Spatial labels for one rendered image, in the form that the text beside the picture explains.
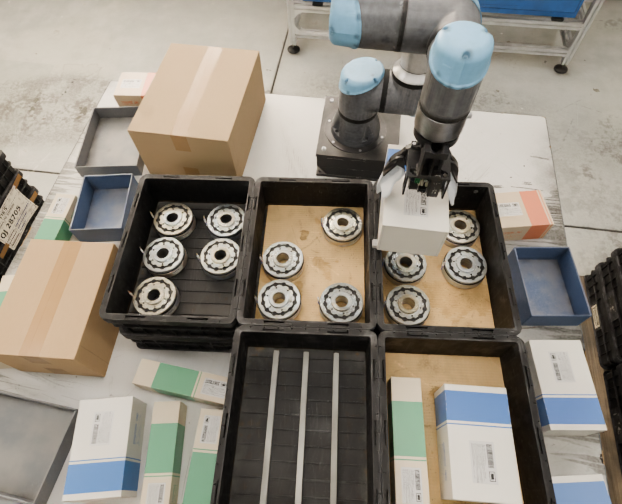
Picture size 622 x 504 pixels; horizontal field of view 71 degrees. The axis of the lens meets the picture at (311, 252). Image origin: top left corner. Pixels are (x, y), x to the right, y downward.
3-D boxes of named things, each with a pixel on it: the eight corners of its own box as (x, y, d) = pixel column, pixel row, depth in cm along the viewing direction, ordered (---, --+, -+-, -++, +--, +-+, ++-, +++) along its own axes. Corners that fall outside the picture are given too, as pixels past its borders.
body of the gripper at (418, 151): (399, 196, 76) (411, 149, 66) (401, 159, 80) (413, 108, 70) (443, 201, 76) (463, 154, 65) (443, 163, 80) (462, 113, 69)
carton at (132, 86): (121, 112, 157) (113, 95, 151) (129, 89, 163) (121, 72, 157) (165, 112, 157) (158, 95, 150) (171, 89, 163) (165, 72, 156)
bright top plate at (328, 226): (325, 206, 116) (325, 205, 115) (363, 210, 115) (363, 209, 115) (320, 238, 111) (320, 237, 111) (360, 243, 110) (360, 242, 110)
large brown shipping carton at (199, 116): (187, 91, 162) (171, 42, 145) (266, 99, 159) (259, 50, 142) (150, 175, 143) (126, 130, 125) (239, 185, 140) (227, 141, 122)
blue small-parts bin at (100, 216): (94, 189, 140) (84, 175, 134) (141, 187, 140) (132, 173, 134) (80, 242, 130) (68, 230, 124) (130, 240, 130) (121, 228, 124)
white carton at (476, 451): (433, 393, 94) (444, 383, 86) (490, 397, 94) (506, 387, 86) (440, 499, 84) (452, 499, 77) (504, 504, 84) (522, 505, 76)
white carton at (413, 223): (383, 172, 97) (388, 143, 89) (437, 178, 96) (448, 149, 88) (376, 249, 87) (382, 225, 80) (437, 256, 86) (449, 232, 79)
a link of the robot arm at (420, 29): (410, -25, 64) (407, 21, 59) (488, -18, 63) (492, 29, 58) (401, 26, 71) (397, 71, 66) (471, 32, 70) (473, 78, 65)
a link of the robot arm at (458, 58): (497, 16, 56) (500, 59, 52) (471, 85, 66) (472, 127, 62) (435, 11, 57) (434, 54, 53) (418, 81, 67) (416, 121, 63)
